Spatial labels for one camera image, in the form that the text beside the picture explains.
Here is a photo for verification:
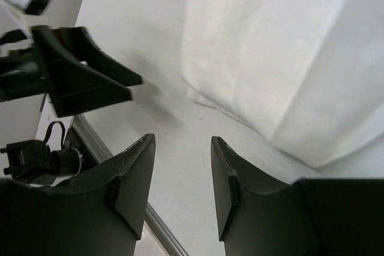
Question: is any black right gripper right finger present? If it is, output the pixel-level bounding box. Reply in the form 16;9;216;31
211;137;383;255

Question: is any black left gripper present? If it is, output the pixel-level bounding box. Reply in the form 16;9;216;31
1;25;143;118

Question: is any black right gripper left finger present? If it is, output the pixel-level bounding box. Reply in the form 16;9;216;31
0;133;157;256

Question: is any white pleated skirt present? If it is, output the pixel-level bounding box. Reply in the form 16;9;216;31
181;0;383;167

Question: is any aluminium table front rail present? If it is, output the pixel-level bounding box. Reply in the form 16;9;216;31
72;115;188;255

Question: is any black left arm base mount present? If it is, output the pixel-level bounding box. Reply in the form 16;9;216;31
1;121;98;185

